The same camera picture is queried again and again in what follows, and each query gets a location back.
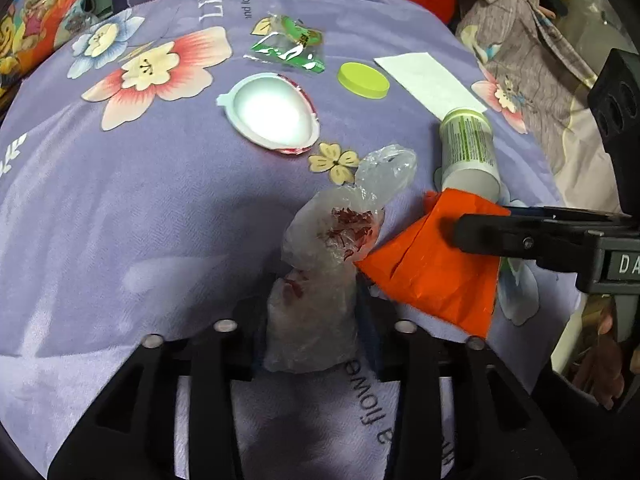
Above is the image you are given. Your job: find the white bottle green label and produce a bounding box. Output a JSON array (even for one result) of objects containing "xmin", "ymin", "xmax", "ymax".
[{"xmin": 439, "ymin": 108, "xmax": 501, "ymax": 203}]

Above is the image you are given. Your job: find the red orange snack bag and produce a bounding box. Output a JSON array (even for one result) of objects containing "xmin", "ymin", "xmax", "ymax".
[{"xmin": 356, "ymin": 188, "xmax": 510, "ymax": 338}]

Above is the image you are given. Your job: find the clear plastic bag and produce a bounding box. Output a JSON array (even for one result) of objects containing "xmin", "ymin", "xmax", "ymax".
[{"xmin": 264, "ymin": 144, "xmax": 418, "ymax": 374}]

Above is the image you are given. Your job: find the white paper napkin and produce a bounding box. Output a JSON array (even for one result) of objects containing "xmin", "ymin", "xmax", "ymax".
[{"xmin": 374, "ymin": 52, "xmax": 486, "ymax": 120}]

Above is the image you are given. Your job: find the lime green round lid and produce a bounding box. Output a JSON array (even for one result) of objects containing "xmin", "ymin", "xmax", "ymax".
[{"xmin": 337, "ymin": 62, "xmax": 390, "ymax": 100}]

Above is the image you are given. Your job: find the egg shaped plastic shell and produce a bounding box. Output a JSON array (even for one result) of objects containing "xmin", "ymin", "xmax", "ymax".
[{"xmin": 216, "ymin": 73, "xmax": 320, "ymax": 155}]

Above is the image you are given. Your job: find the person right hand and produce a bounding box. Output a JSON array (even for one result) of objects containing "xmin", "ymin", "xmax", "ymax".
[{"xmin": 573, "ymin": 297, "xmax": 625, "ymax": 410}]

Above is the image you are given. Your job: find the grey floral draped sheet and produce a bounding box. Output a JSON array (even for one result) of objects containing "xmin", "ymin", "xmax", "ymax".
[{"xmin": 454, "ymin": 0, "xmax": 626, "ymax": 212}]

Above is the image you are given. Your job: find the purple floral tablecloth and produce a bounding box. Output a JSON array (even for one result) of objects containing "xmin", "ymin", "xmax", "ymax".
[{"xmin": 1, "ymin": 0, "xmax": 483, "ymax": 479}]

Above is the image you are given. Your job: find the green candy wrapper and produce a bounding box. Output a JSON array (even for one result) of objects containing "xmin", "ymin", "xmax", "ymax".
[{"xmin": 246, "ymin": 14, "xmax": 326, "ymax": 74}]

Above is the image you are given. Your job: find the paw patrol gift bag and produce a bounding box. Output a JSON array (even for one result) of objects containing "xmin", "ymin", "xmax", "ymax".
[{"xmin": 1, "ymin": 0, "xmax": 79, "ymax": 94}]

